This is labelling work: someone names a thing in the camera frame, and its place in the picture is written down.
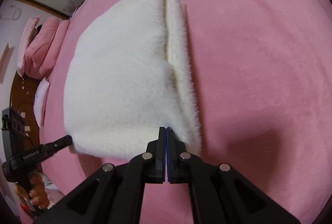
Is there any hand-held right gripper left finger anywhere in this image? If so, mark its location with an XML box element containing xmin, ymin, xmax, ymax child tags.
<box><xmin>34</xmin><ymin>126</ymin><xmax>166</xmax><ymax>224</ymax></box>

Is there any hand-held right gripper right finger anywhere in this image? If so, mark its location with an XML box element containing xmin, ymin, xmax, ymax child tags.
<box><xmin>165</xmin><ymin>126</ymin><xmax>301</xmax><ymax>224</ymax></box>

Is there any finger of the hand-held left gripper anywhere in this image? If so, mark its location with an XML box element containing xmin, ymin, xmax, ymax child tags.
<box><xmin>42</xmin><ymin>135</ymin><xmax>73</xmax><ymax>156</ymax></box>

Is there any white fluffy cardigan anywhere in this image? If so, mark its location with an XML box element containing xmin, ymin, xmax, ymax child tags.
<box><xmin>63</xmin><ymin>0</ymin><xmax>202</xmax><ymax>162</ymax></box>

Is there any person's left hand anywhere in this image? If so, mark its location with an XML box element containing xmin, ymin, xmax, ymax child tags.
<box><xmin>28</xmin><ymin>172</ymin><xmax>50</xmax><ymax>211</ymax></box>

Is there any small white printed pillow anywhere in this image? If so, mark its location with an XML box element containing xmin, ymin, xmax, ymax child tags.
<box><xmin>34</xmin><ymin>77</ymin><xmax>51</xmax><ymax>128</ymax></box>

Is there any person's pink clothing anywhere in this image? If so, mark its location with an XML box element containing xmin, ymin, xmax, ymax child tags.
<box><xmin>39</xmin><ymin>173</ymin><xmax>65</xmax><ymax>208</ymax></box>

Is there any wooden bed headboard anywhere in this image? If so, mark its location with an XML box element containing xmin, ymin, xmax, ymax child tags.
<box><xmin>9</xmin><ymin>72</ymin><xmax>43</xmax><ymax>175</ymax></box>

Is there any folded pink quilt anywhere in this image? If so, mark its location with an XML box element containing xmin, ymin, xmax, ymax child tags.
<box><xmin>24</xmin><ymin>17</ymin><xmax>70</xmax><ymax>78</ymax></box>

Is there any pink lace-trimmed pillow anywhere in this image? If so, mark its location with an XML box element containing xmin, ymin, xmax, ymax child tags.
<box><xmin>16</xmin><ymin>16</ymin><xmax>42</xmax><ymax>77</ymax></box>

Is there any pink bed blanket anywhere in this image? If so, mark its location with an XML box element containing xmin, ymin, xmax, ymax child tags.
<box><xmin>16</xmin><ymin>0</ymin><xmax>332</xmax><ymax>224</ymax></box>

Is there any wooden wall shelf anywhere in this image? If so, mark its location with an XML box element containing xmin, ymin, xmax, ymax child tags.
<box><xmin>0</xmin><ymin>43</ymin><xmax>9</xmax><ymax>84</ymax></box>

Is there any white wall cord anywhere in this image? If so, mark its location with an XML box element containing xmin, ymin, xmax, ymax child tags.
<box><xmin>0</xmin><ymin>5</ymin><xmax>21</xmax><ymax>21</ymax></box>

